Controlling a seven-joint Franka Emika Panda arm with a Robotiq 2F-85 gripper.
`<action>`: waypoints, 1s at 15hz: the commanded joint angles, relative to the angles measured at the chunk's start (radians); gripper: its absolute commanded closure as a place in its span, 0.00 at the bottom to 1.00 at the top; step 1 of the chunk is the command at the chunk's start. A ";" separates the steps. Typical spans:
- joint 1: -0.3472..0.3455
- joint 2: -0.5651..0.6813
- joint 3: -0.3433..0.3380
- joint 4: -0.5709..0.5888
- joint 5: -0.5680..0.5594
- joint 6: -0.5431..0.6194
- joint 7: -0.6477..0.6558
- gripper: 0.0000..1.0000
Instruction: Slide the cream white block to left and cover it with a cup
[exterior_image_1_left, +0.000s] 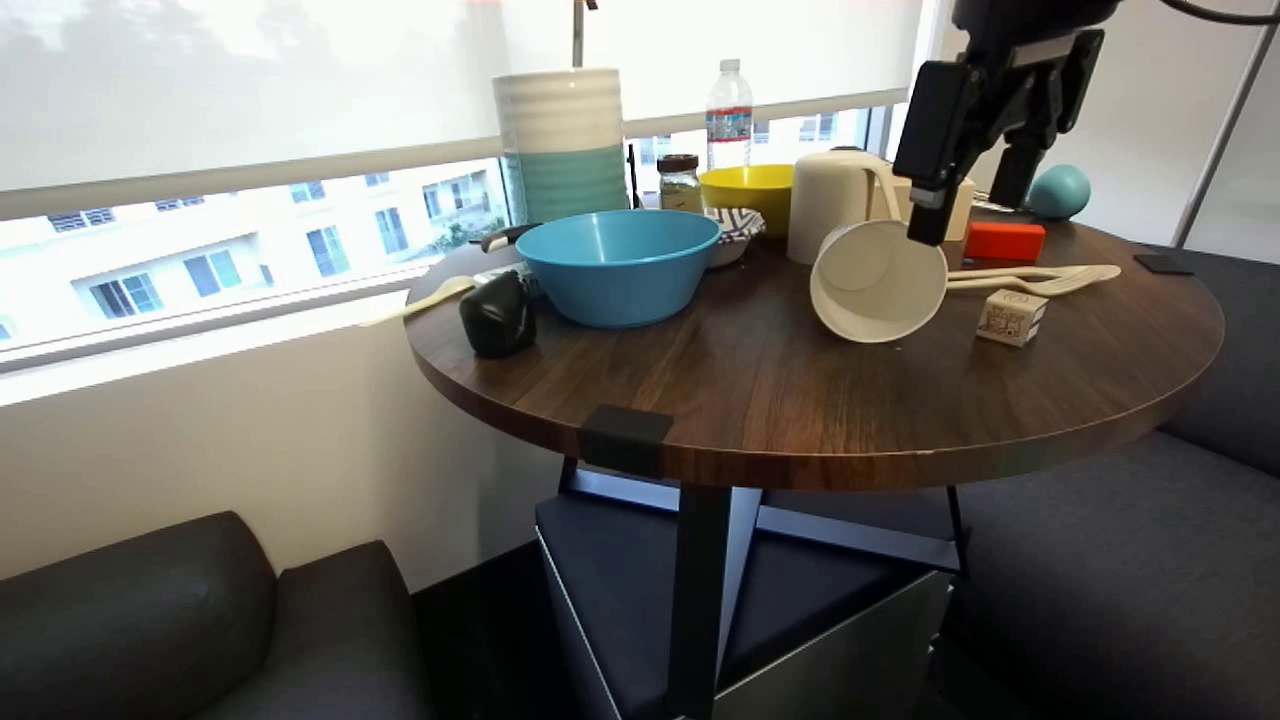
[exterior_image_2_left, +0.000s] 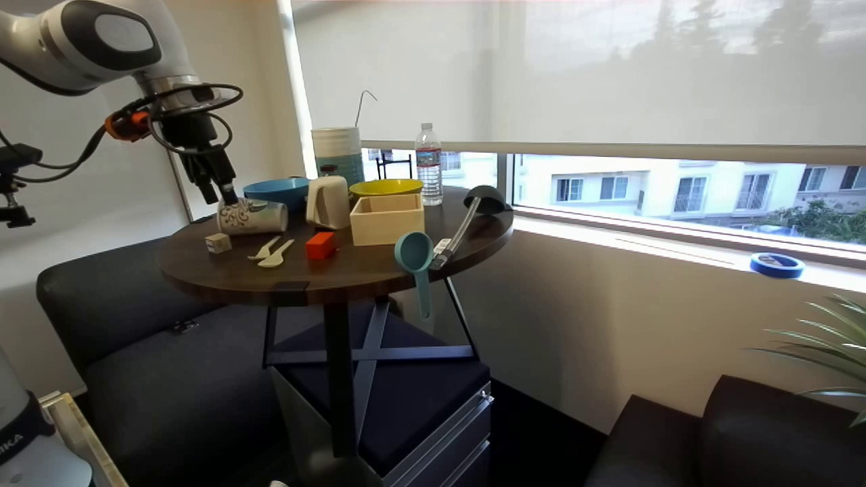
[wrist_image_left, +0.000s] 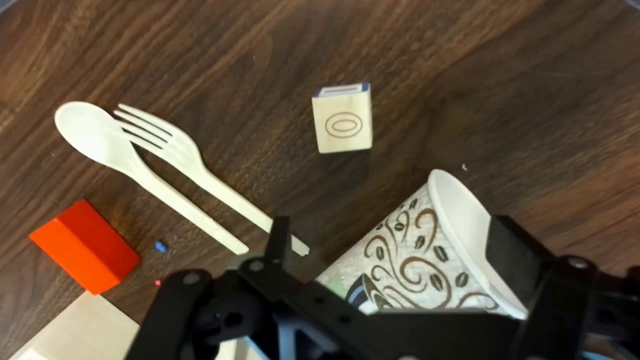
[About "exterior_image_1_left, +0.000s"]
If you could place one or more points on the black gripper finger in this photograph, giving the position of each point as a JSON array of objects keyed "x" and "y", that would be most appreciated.
[
  {"x": 921, "y": 209},
  {"x": 944, "y": 203}
]

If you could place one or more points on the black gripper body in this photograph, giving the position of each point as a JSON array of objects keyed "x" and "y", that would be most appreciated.
[{"x": 944, "y": 122}]

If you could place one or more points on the coffee print paper cup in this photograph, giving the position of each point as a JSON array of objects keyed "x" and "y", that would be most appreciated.
[{"x": 872, "y": 286}]

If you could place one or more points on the cream white printed block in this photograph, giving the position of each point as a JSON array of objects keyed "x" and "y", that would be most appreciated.
[{"x": 1013, "y": 320}]

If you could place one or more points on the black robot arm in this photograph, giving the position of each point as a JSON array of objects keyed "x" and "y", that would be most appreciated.
[{"x": 1035, "y": 18}]

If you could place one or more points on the red rectangular block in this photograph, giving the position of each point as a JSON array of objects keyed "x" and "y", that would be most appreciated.
[{"x": 1002, "y": 240}]

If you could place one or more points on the teal ball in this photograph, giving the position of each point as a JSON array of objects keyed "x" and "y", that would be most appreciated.
[{"x": 1067, "y": 195}]

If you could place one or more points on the light wooden spoon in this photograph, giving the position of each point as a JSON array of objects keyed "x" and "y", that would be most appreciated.
[{"x": 1083, "y": 283}]

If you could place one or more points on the yellow bowl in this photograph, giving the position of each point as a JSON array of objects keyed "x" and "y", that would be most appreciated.
[{"x": 746, "y": 195}]

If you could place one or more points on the clear plastic water bottle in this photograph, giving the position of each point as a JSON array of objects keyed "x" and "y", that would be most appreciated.
[{"x": 729, "y": 125}]

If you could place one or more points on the small black flat patch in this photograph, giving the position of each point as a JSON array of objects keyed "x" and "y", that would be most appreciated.
[{"x": 1160, "y": 261}]

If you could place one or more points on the onion salt spice jar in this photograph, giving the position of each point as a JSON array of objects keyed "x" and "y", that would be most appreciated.
[{"x": 681, "y": 185}]

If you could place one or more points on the blue plastic bowl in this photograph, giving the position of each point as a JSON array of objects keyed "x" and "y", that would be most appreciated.
[{"x": 614, "y": 283}]

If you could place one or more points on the white and teal striped canister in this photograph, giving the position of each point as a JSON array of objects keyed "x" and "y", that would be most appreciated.
[{"x": 562, "y": 135}]

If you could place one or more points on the black tape on table edge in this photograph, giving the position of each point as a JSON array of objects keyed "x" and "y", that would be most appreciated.
[{"x": 624, "y": 443}]

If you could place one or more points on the thin black pole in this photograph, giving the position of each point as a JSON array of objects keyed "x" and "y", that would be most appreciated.
[{"x": 577, "y": 35}]

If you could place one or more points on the dark grey fabric couch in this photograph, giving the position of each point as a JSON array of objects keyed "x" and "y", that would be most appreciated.
[{"x": 1133, "y": 572}]

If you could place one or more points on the small black rounded device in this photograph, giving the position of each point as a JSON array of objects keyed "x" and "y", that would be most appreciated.
[{"x": 498, "y": 318}]

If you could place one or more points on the light wooden stick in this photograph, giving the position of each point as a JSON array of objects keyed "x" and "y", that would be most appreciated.
[{"x": 435, "y": 301}]

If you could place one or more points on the white roller window blind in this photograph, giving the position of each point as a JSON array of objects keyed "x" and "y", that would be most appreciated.
[{"x": 266, "y": 82}]

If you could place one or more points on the white building outside window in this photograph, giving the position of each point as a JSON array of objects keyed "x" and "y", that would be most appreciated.
[{"x": 135, "y": 266}]

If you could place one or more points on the black leather couch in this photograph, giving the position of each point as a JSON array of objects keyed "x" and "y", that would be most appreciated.
[{"x": 135, "y": 624}]

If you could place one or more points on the dark slanted frame strip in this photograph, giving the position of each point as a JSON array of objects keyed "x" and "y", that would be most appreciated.
[{"x": 1225, "y": 135}]

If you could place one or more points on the black table pedestal leg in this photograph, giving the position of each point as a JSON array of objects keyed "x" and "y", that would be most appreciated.
[{"x": 699, "y": 603}]

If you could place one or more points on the grey window frame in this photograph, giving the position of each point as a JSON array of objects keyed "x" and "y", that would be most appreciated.
[{"x": 201, "y": 320}]

